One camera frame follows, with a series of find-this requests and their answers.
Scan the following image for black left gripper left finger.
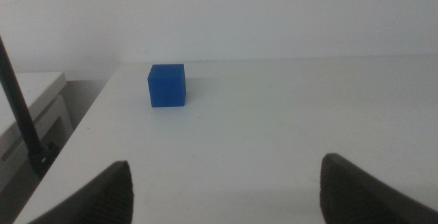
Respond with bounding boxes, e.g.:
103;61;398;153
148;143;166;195
27;160;134;224

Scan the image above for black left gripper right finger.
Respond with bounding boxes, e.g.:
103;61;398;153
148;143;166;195
319;153;438;224

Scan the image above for blue cube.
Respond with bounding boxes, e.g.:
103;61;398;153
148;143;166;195
146;63;188;108

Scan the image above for black clamped stand pole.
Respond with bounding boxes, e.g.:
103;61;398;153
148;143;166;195
0;35;58;179

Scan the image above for white side cabinet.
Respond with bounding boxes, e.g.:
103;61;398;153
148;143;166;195
0;71;75;192

